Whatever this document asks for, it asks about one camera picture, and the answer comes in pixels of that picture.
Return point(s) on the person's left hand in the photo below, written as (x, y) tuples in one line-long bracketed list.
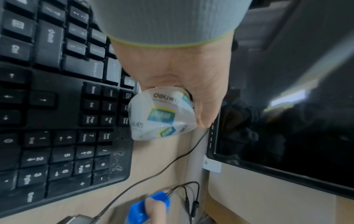
[(171, 61)]

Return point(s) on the white plastic-wrapped packet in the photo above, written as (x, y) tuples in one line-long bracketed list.
[(159, 113)]

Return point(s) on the blue plastic object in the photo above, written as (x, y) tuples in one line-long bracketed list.
[(138, 211)]

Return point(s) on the person's left forearm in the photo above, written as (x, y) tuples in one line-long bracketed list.
[(168, 19)]

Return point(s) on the black computer keyboard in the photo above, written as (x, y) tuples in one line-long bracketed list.
[(55, 98)]

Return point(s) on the black computer monitor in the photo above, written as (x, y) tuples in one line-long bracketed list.
[(290, 131)]

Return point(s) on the grey device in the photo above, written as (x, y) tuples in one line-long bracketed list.
[(76, 219)]

